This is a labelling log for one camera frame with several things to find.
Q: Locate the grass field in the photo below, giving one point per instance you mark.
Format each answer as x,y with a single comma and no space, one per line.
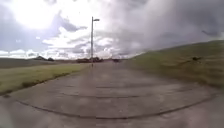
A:
30,75

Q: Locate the grassy embankment slope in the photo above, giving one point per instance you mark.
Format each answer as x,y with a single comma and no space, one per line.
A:
186,61

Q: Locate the dark bush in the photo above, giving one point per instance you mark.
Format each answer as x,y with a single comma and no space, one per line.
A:
196,58

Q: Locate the distant low buildings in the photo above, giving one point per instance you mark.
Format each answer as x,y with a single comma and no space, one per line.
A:
89,60

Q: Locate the grey concrete slab path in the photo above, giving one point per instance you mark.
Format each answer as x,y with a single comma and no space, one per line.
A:
111,100

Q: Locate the street lamp pole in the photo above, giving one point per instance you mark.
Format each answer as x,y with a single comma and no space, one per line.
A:
92,43

